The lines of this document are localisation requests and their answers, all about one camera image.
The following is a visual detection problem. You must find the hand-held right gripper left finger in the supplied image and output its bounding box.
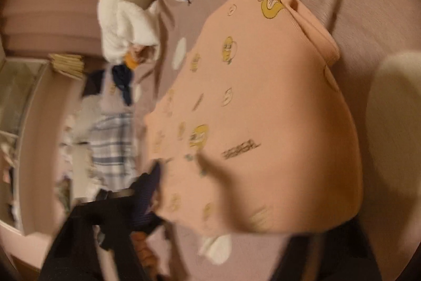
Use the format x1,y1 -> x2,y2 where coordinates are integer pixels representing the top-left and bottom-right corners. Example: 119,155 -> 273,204
41,162 -> 165,281

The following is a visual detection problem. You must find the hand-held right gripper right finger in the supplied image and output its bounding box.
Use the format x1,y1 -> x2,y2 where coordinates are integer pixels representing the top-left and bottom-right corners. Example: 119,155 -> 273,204
271,222 -> 384,281

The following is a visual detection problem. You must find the peach printed baby garment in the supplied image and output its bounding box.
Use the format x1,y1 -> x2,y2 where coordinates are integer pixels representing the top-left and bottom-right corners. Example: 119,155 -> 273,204
143,0 -> 364,235

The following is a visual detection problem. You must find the person's left hand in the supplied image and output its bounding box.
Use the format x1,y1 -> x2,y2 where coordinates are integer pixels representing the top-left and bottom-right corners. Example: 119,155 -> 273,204
132,230 -> 165,281

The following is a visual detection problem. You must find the plaid pillow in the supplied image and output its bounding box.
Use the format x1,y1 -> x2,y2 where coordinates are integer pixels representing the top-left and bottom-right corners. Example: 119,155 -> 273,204
89,113 -> 139,189

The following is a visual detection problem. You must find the navy cloth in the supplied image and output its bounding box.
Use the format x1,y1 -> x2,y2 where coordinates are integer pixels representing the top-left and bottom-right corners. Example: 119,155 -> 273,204
111,64 -> 134,106

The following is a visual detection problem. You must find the mustard cloth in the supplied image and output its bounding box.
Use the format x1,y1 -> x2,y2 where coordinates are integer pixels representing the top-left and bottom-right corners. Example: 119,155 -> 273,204
124,52 -> 140,69

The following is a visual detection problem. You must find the white folded cloth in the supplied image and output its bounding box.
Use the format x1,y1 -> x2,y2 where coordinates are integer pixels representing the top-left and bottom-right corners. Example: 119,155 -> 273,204
367,52 -> 421,235

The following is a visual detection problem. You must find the beige fringe hanging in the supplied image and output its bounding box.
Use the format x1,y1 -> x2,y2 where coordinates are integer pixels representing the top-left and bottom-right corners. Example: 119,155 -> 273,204
49,53 -> 85,80

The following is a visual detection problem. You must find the white fluffy garment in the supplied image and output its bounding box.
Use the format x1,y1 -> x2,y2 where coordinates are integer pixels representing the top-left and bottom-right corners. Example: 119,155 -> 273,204
98,0 -> 188,66

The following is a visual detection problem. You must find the pink curtain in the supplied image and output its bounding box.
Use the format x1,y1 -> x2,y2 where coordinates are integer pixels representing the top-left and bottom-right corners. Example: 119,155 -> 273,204
0,0 -> 109,54

